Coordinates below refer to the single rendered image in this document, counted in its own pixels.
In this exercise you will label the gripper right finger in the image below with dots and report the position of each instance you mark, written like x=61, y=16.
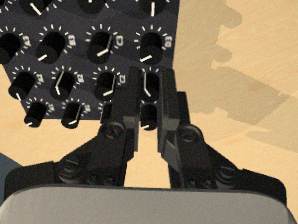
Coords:
x=183, y=147

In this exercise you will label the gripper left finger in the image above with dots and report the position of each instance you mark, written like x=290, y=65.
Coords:
x=100, y=161

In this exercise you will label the black knob box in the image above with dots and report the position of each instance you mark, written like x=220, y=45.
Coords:
x=119, y=36

